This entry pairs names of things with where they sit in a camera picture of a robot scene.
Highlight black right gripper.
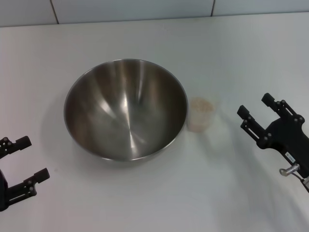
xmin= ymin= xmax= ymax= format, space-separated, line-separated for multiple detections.
xmin=237 ymin=93 xmax=309 ymax=179

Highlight white rice grains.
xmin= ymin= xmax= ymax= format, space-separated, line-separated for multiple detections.
xmin=189 ymin=97 xmax=215 ymax=132

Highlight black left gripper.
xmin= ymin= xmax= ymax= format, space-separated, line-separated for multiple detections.
xmin=0 ymin=136 xmax=51 ymax=211

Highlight stainless steel mixing bowl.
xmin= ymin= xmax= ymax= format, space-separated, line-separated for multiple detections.
xmin=63 ymin=58 xmax=189 ymax=162

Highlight right gripper connector cable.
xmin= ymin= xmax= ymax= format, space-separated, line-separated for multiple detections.
xmin=279 ymin=163 xmax=307 ymax=184

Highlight clear plastic cup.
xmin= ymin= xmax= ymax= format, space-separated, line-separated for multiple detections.
xmin=188 ymin=96 xmax=215 ymax=133

